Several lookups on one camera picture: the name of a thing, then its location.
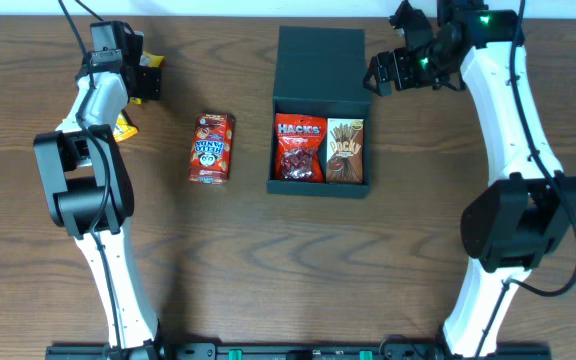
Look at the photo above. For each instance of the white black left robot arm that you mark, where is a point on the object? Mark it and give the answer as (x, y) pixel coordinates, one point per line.
(89, 193)

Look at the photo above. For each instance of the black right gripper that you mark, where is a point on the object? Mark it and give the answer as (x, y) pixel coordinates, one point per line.
(403, 80)

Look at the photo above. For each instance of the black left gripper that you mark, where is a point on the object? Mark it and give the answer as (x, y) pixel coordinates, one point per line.
(150, 83)

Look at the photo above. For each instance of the yellow snack bag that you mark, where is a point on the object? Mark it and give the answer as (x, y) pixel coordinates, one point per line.
(146, 79)

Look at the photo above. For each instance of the brown Pocky box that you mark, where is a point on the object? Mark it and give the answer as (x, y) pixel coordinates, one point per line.
(344, 152)

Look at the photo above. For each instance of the red Hello Panda box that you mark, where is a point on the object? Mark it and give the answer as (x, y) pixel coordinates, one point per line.
(211, 149)

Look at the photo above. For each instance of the red Hacks candy bag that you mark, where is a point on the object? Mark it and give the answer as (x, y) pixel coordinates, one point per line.
(299, 138)

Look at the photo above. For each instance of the yellow blue candy packet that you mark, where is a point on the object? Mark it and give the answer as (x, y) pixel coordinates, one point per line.
(124, 128)

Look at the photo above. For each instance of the black foldable container box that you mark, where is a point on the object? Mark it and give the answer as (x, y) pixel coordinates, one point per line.
(319, 72)

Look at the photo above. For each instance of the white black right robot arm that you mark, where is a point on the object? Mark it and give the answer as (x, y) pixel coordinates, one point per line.
(529, 204)

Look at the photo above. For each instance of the black mounting rail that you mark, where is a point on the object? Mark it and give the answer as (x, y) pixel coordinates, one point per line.
(210, 351)

